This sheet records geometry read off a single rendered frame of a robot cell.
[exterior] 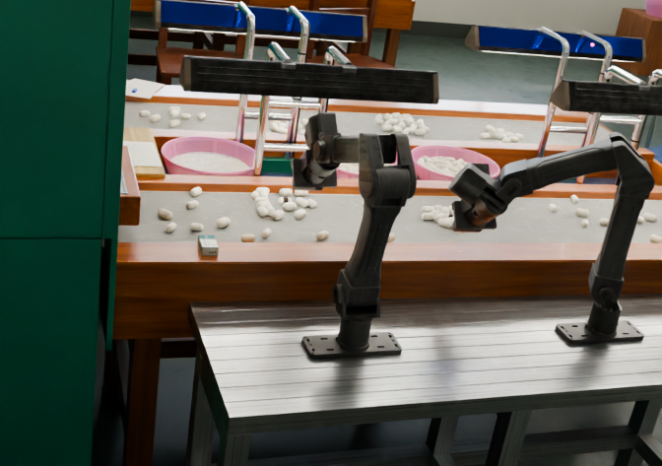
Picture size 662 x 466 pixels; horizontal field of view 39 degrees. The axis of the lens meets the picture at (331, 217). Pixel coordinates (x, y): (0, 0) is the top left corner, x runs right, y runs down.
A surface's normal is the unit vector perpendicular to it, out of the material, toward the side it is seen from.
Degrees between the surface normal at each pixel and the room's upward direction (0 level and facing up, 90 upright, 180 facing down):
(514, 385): 0
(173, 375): 0
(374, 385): 0
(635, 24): 90
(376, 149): 43
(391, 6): 90
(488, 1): 90
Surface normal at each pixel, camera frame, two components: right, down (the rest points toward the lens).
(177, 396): 0.14, -0.90
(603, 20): 0.30, 0.43
